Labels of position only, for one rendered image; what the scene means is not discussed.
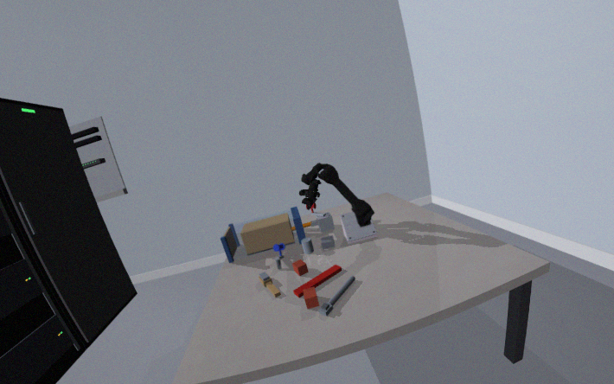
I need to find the red flat bar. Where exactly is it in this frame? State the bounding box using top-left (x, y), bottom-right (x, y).
top-left (293, 265), bottom-right (342, 298)

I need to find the reddish-brown block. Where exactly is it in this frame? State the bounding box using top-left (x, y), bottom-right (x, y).
top-left (292, 259), bottom-right (308, 276)
top-left (303, 286), bottom-right (319, 309)

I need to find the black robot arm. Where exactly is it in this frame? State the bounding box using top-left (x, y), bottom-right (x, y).
top-left (301, 163), bottom-right (374, 227)

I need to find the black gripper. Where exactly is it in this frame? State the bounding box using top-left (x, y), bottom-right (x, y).
top-left (302, 188), bottom-right (320, 210)

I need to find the grey cylinder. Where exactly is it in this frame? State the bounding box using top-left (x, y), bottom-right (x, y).
top-left (301, 238), bottom-right (314, 253)

